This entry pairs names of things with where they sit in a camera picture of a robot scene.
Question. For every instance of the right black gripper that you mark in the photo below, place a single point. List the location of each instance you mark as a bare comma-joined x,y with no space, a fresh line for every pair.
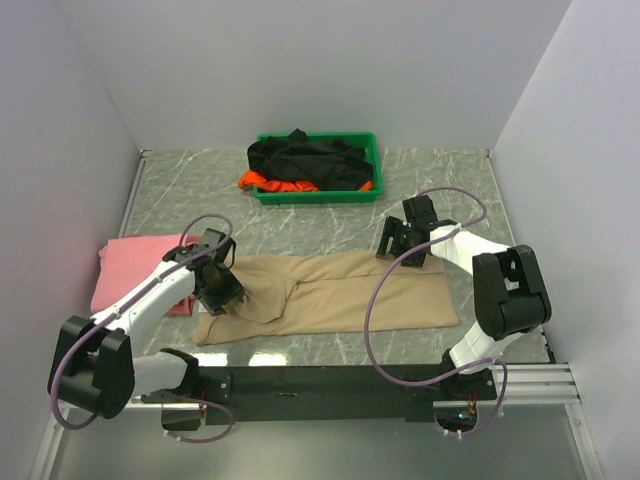
391,230

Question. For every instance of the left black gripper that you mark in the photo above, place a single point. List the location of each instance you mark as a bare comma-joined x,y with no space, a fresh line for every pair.
232,288

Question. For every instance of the beige t shirt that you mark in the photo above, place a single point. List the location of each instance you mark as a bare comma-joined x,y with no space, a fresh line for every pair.
337,293

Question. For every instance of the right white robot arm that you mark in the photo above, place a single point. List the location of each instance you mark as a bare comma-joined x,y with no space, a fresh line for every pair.
510,296

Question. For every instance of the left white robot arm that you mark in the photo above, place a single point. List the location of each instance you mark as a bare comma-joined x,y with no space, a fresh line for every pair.
94,367

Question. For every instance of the green plastic bin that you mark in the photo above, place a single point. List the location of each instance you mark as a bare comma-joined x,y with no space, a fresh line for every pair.
362,139

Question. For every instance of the black t shirt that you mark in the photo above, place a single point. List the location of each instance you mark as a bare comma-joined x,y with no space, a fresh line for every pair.
296,156

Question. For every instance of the light pink folded t shirt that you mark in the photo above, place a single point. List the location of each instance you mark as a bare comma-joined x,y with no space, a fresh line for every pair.
125,263

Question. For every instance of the orange t shirt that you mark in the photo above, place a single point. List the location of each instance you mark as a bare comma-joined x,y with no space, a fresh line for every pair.
330,182

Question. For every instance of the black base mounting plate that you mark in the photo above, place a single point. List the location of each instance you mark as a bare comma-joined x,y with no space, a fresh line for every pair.
306,393

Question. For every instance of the aluminium rail frame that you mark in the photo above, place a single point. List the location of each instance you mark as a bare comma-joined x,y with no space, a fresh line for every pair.
542,435

